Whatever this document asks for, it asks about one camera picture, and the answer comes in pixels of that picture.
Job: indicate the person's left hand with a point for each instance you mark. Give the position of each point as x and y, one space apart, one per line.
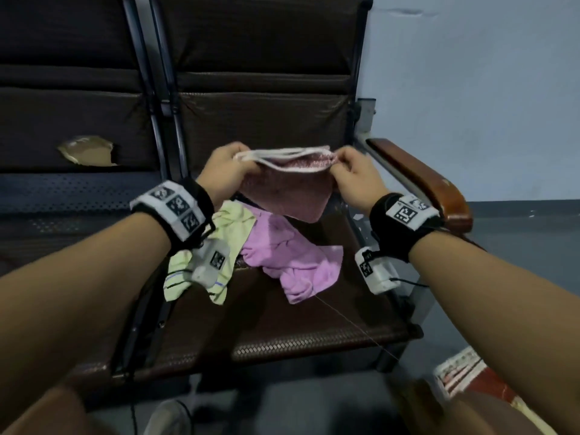
223 173

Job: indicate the person's right hand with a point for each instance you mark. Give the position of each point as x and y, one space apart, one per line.
360 181

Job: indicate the person's right fingers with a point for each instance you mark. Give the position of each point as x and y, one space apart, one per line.
340 160

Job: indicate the person's left fingers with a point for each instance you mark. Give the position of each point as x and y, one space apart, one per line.
239 150

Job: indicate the dark pink knitted cloth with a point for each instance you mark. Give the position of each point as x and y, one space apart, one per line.
290 185

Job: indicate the person's right forearm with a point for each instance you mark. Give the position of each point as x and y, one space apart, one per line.
498 303

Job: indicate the person's left forearm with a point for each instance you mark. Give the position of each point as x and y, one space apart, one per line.
68 294

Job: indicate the brown wooden armrest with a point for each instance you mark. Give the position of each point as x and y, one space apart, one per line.
421 181

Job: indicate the yellow-green striped cloth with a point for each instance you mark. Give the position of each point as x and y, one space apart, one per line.
213 249

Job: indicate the light pink cloth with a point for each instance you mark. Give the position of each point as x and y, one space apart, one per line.
294 255

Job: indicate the torn brown padded bench seat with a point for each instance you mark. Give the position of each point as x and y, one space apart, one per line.
68 131

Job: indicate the red patterned mat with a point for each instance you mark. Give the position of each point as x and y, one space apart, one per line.
480 380

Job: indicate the person's grey shoe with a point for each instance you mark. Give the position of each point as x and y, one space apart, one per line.
168 419

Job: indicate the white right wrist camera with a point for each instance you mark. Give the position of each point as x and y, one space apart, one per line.
376 269

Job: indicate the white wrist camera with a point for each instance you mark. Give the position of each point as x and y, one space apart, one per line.
209 265
376 269

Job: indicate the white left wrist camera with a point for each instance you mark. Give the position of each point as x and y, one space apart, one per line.
209 265

